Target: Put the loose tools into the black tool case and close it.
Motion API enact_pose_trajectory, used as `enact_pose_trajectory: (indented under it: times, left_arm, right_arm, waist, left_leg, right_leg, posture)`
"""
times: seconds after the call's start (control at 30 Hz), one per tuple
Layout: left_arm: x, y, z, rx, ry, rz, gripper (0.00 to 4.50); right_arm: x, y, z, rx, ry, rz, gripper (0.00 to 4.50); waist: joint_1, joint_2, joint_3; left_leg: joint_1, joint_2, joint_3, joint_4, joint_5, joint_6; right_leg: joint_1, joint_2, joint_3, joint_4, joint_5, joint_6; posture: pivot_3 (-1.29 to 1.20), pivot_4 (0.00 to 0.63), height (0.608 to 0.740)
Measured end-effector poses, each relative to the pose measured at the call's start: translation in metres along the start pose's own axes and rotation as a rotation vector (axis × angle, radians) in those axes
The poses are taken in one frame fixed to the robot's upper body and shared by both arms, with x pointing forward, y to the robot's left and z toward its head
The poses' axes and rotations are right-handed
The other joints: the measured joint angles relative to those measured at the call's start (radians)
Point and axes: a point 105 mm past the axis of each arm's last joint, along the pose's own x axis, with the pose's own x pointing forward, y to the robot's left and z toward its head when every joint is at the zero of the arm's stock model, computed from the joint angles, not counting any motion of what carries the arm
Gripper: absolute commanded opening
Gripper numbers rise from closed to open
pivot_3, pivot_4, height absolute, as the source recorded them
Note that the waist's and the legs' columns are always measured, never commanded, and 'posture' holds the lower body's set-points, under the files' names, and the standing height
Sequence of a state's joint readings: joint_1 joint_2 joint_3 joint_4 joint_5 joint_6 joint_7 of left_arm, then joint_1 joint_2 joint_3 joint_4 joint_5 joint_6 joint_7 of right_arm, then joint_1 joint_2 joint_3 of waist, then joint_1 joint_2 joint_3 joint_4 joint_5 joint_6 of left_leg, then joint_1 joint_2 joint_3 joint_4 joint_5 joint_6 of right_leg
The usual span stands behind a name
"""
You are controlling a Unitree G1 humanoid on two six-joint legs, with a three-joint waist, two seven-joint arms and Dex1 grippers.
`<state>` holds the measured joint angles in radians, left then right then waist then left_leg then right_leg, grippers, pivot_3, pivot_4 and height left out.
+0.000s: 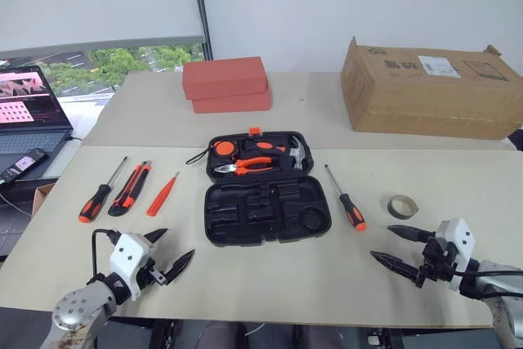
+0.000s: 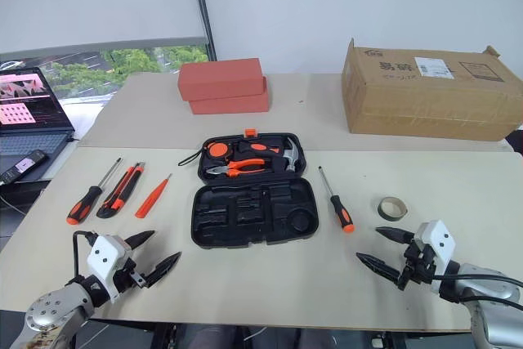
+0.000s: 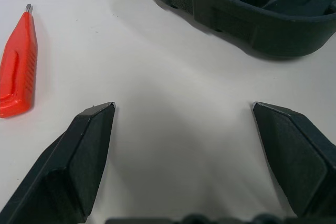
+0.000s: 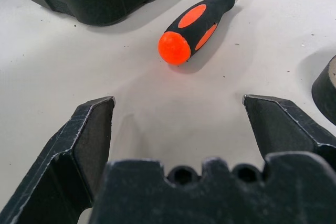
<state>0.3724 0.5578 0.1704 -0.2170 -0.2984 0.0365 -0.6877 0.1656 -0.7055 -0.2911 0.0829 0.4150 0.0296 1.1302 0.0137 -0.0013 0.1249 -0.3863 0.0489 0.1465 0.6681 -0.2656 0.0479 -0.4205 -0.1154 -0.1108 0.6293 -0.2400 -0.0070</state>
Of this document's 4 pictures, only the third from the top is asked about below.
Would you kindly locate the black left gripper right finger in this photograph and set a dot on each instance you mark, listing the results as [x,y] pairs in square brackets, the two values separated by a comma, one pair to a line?
[302,161]

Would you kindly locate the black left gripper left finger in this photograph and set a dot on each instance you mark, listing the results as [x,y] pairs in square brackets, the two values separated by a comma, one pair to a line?
[65,171]

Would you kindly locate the dark green plastic tool case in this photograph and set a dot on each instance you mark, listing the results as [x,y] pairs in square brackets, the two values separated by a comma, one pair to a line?
[236,24]

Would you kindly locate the orange utility knife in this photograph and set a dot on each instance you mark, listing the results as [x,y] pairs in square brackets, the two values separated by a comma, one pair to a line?
[18,64]

